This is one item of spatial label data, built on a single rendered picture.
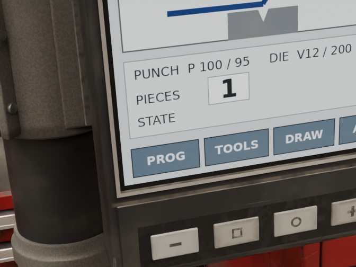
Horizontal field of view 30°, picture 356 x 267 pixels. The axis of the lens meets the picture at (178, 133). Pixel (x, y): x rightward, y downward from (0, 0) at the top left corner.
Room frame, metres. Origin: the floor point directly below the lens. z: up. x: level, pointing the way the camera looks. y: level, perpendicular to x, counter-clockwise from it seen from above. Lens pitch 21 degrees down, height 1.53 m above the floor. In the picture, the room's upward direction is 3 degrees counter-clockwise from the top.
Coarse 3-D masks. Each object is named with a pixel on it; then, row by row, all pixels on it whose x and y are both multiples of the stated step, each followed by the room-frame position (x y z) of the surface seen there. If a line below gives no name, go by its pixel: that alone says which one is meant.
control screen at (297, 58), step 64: (128, 0) 0.45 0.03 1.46; (192, 0) 0.46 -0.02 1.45; (256, 0) 0.47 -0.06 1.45; (320, 0) 0.48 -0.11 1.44; (128, 64) 0.44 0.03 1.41; (192, 64) 0.46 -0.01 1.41; (256, 64) 0.47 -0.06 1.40; (320, 64) 0.48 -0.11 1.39; (128, 128) 0.44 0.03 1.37; (192, 128) 0.45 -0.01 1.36; (256, 128) 0.47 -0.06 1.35; (320, 128) 0.48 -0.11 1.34
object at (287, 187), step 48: (96, 0) 0.44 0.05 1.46; (96, 48) 0.44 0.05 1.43; (96, 96) 0.44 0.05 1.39; (96, 144) 0.46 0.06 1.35; (144, 192) 0.44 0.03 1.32; (192, 192) 0.45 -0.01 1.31; (240, 192) 0.46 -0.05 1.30; (288, 192) 0.47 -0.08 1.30; (336, 192) 0.48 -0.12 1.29; (144, 240) 0.44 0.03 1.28; (192, 240) 0.45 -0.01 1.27; (240, 240) 0.46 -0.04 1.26; (288, 240) 0.47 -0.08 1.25
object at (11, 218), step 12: (0, 144) 1.44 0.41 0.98; (0, 156) 1.37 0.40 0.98; (0, 168) 1.30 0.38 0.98; (0, 180) 1.23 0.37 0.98; (0, 192) 1.14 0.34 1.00; (0, 204) 1.12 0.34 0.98; (12, 204) 1.13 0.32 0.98; (0, 216) 1.11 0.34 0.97; (12, 216) 1.11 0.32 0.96; (0, 228) 1.10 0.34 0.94; (12, 228) 1.13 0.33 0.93; (0, 240) 1.12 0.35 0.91; (0, 252) 1.10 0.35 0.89; (12, 252) 1.11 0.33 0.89; (0, 264) 1.12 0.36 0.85; (12, 264) 1.13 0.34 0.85
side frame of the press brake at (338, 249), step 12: (336, 240) 0.88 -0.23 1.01; (348, 240) 0.89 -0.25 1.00; (276, 252) 0.97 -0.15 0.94; (288, 252) 0.92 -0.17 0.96; (300, 252) 0.88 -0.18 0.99; (312, 252) 0.87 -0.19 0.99; (324, 252) 0.88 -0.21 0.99; (336, 252) 0.88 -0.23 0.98; (348, 252) 0.89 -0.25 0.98; (216, 264) 1.32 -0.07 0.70; (228, 264) 1.23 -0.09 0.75; (240, 264) 1.16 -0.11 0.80; (252, 264) 1.09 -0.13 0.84; (264, 264) 1.03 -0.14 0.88; (276, 264) 0.97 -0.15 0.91; (288, 264) 0.92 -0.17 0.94; (300, 264) 0.88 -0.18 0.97; (312, 264) 0.87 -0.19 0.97; (324, 264) 0.88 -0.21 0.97; (336, 264) 0.88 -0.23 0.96; (348, 264) 0.89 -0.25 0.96
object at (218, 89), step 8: (248, 72) 0.47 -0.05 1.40; (208, 80) 0.46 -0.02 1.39; (216, 80) 0.46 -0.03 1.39; (224, 80) 0.46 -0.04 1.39; (232, 80) 0.46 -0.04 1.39; (240, 80) 0.46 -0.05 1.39; (248, 80) 0.47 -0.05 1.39; (208, 88) 0.46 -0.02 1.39; (216, 88) 0.46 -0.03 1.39; (224, 88) 0.46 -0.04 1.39; (232, 88) 0.46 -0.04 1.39; (240, 88) 0.46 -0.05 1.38; (248, 88) 0.47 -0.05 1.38; (208, 96) 0.46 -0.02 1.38; (216, 96) 0.46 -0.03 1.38; (224, 96) 0.46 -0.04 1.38; (232, 96) 0.46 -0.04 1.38; (240, 96) 0.46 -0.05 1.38; (248, 96) 0.47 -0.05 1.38
